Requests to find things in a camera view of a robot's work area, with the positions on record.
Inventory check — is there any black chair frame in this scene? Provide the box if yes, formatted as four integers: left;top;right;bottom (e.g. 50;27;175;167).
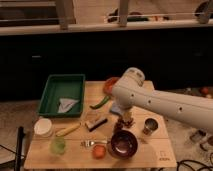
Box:
0;126;25;171

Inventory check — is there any green plastic cup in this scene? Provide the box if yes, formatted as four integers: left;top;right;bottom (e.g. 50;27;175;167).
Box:
50;137;66;155

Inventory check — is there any wooden blackboard eraser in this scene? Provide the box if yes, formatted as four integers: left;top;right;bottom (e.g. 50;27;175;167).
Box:
85;116;108;132

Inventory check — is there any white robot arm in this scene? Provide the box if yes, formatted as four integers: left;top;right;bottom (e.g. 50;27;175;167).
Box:
112;67;213;134

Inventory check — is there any orange bowl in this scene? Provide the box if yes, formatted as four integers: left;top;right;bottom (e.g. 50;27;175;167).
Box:
103;77;119;95

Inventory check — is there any dark purple bowl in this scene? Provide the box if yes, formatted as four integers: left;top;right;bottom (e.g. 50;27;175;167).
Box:
108;130;138;159

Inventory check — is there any white paper cup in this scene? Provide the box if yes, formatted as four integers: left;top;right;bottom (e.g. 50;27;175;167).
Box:
34;118;53;137

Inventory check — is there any yellow banana toy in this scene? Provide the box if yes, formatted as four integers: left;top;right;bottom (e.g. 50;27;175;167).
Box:
56;123;81;137

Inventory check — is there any grey folded cloth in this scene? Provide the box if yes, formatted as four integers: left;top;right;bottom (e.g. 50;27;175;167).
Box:
58;98;78;113

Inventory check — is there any metal cup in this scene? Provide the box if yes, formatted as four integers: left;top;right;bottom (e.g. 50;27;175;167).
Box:
143;118;158;135

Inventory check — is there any orange tomato toy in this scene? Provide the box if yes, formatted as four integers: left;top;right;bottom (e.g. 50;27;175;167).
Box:
92;145;106;159

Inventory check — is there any blue sponge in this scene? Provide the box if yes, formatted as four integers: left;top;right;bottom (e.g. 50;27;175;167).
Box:
110;103;120;115

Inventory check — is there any green plastic tray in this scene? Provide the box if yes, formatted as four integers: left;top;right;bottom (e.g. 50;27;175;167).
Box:
38;74;85;118

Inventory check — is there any green chili pepper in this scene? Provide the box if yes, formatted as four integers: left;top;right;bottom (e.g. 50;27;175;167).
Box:
90;95;111;109

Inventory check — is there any silver fork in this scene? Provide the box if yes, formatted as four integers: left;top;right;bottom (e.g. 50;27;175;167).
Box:
81;140;109;147

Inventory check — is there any pine cone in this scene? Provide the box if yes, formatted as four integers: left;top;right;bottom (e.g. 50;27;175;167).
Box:
114;117;134;132

